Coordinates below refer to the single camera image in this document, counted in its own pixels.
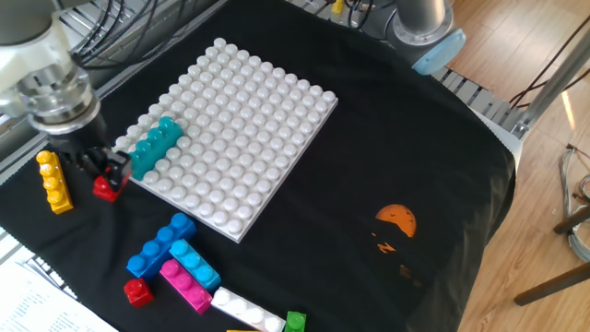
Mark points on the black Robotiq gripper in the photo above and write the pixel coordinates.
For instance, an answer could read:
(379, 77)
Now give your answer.
(80, 138)

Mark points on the red two-stud block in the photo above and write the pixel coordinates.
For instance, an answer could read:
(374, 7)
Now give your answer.
(103, 191)

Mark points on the teal four-stud block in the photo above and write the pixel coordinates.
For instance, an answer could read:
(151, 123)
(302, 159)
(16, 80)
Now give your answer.
(152, 152)

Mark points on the dark blue four-stud block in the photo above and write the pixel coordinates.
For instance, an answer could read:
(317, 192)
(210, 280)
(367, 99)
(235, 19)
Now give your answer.
(154, 251)

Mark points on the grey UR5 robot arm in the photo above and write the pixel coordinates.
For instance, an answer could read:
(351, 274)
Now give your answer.
(27, 60)

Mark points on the yellow four-stud block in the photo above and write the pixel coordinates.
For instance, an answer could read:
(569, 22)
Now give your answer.
(57, 193)

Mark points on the white studded baseplate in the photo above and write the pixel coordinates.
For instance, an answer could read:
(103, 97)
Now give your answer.
(239, 147)

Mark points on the red single-stud block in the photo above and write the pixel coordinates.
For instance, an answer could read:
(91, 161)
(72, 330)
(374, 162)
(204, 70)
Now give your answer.
(138, 295)

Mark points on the light blue three-stud block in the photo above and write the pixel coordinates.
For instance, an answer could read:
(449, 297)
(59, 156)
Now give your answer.
(198, 269)

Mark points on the magenta three-stud block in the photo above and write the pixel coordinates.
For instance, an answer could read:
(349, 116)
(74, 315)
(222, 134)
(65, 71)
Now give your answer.
(189, 290)

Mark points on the white paper sheets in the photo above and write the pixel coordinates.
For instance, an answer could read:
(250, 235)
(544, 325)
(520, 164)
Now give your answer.
(37, 309)

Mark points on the white four-stud block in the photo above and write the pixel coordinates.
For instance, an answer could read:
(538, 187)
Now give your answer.
(244, 313)

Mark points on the green two-stud block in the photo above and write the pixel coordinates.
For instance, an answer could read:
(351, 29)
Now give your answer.
(295, 323)

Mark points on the black cloth with orange print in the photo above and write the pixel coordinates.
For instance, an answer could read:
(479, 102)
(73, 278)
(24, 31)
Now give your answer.
(369, 138)

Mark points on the yellow plastic clip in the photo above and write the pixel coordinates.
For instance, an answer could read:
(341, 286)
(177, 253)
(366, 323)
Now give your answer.
(338, 5)

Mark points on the dark furniture leg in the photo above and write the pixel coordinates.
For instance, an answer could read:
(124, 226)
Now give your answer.
(574, 220)
(553, 283)

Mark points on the aluminium frame post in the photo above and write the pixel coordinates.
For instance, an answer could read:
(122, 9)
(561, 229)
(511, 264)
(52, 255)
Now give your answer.
(558, 78)

